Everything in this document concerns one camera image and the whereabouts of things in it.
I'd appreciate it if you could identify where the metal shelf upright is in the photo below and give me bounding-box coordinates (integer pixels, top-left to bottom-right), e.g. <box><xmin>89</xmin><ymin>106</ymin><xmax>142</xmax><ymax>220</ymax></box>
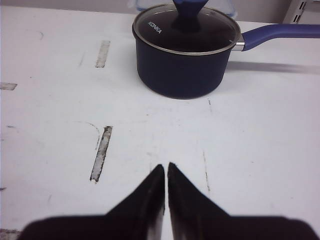
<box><xmin>282</xmin><ymin>0</ymin><xmax>320</xmax><ymax>25</ymax></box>

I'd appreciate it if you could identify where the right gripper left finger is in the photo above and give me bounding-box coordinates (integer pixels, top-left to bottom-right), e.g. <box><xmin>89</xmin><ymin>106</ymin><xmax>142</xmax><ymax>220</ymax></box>
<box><xmin>18</xmin><ymin>164</ymin><xmax>165</xmax><ymax>240</ymax></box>

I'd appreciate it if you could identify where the dark blue saucepan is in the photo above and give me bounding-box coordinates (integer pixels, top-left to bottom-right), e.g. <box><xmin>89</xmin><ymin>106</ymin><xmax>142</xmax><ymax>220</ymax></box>
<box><xmin>132</xmin><ymin>24</ymin><xmax>320</xmax><ymax>99</ymax></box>

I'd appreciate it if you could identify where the clear plastic food container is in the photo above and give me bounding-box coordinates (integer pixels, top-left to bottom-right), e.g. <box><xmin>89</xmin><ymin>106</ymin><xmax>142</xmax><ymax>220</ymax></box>
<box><xmin>127</xmin><ymin>0</ymin><xmax>237</xmax><ymax>18</ymax></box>

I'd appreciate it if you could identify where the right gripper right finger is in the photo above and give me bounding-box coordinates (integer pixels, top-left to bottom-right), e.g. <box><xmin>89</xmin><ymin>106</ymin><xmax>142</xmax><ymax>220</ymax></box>
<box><xmin>167</xmin><ymin>162</ymin><xmax>319</xmax><ymax>240</ymax></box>

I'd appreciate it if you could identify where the glass pot lid blue knob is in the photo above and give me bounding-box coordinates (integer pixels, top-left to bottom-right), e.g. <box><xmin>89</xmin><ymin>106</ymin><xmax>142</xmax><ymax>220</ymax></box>
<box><xmin>132</xmin><ymin>0</ymin><xmax>241</xmax><ymax>56</ymax></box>

